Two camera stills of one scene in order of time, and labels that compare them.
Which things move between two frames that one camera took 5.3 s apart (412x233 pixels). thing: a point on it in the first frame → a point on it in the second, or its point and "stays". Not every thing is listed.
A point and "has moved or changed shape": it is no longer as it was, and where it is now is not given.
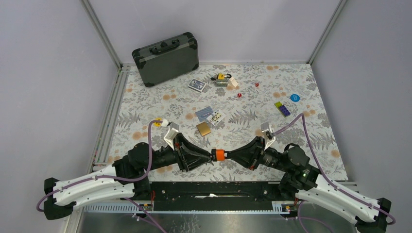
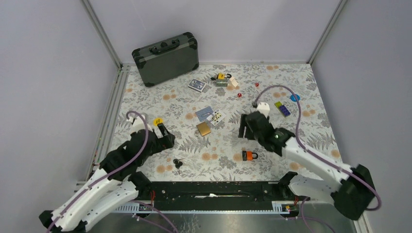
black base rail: [212, 195] stays
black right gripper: [249, 155] → [243, 124]
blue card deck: [197, 85] stays
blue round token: [295, 97] stays
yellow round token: [158, 124] stays
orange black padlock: [218, 155] has moved or changed shape
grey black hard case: [162, 61] stays
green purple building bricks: [282, 108] stays
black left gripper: [197, 156] → [165, 142]
